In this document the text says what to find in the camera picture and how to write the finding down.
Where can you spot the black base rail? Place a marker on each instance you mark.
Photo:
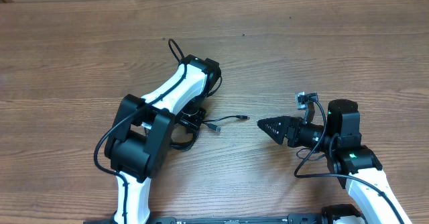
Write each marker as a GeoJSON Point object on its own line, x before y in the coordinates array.
{"type": "Point", "coordinates": [231, 220]}

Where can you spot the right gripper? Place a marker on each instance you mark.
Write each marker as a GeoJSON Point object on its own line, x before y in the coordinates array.
{"type": "Point", "coordinates": [294, 123]}

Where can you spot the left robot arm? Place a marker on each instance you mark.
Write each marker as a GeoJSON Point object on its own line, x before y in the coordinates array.
{"type": "Point", "coordinates": [141, 134]}

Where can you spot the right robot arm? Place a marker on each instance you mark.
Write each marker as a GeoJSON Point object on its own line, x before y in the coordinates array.
{"type": "Point", "coordinates": [335, 150]}

